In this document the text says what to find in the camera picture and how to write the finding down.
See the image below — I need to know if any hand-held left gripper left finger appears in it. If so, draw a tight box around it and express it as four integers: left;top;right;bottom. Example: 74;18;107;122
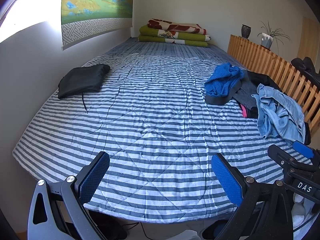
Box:
27;151;110;240

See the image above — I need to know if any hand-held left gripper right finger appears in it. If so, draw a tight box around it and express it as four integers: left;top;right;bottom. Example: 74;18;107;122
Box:
211;153;294;240

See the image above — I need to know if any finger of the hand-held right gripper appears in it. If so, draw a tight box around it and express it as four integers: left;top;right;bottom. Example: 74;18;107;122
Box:
293;141;320;167
267;144;297;172

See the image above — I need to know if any blue striped garment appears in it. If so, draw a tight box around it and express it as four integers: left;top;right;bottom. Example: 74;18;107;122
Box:
204;63;245;105

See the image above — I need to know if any person's right hand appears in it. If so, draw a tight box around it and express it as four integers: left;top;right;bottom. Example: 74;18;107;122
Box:
291;192;318;230

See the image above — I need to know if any light blue denim jacket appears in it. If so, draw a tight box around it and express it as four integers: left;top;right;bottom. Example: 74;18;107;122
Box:
251;83;307;145

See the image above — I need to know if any pink black garment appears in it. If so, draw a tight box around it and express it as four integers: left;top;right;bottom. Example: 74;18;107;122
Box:
240;104;258;119

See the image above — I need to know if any grey knit garment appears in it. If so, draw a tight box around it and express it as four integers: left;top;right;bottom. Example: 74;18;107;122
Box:
234;71;262;110

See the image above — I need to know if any black jacket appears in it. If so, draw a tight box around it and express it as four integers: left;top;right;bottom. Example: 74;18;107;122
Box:
246;70;288;95

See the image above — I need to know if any blue white striped quilt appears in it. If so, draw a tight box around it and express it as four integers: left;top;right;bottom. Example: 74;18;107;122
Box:
12;38;315;223

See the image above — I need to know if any black folded garment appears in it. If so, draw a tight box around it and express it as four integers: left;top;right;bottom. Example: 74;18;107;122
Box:
57;64;111;114

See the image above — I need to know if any wooden slatted headboard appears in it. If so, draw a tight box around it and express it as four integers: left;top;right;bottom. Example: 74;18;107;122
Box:
227;34;320;120

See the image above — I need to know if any wooden door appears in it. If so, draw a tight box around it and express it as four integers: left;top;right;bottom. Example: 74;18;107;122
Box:
297;17;320;64

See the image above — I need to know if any potted plant in white pot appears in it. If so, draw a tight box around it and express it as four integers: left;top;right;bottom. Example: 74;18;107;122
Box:
257;21;292;50

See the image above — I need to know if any dark ceramic vase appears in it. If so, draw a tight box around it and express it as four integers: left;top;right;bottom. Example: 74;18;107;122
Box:
241;24;251;40

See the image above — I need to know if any green folded blanket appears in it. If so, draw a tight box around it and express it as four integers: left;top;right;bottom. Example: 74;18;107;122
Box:
139;25;210;42
138;35;210;48

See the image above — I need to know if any red floral folded blanket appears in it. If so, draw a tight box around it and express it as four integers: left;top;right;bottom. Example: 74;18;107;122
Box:
147;19;207;35

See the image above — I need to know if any black floor cable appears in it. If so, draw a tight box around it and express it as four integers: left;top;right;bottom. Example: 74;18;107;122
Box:
120;221;155;240

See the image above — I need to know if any landscape wall poster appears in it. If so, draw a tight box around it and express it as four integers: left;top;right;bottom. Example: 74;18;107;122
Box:
61;0;134;51

